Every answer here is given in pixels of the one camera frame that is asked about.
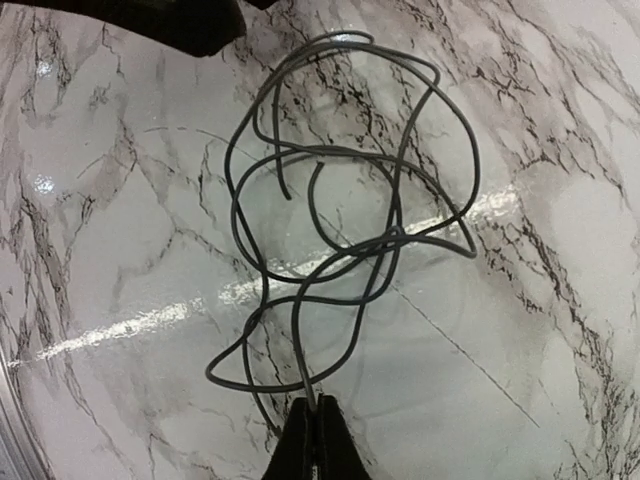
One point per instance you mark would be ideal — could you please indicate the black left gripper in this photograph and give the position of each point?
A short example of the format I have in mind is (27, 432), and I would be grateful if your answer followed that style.
(197, 28)

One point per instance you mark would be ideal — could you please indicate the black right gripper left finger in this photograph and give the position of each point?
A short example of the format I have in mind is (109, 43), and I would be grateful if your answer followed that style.
(293, 457)

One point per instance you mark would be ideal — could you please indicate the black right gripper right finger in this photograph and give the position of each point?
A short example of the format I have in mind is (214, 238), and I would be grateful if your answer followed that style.
(337, 455)

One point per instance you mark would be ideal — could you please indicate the aluminium front table frame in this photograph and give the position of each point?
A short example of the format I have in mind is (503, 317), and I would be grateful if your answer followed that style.
(18, 445)

